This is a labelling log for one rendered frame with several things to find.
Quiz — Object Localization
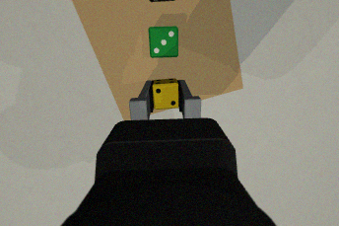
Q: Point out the yellow die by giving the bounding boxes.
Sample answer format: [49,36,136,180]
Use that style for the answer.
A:
[153,78,178,110]

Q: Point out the green die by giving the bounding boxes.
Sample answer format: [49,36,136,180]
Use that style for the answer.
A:
[148,26,178,58]

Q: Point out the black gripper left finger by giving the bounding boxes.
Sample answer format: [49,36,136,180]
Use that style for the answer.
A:
[129,80,154,120]

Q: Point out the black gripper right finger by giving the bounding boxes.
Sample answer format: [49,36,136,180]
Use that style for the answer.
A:
[177,80,201,118]

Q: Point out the tan square mat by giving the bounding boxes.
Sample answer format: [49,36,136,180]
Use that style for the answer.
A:
[72,0,243,120]

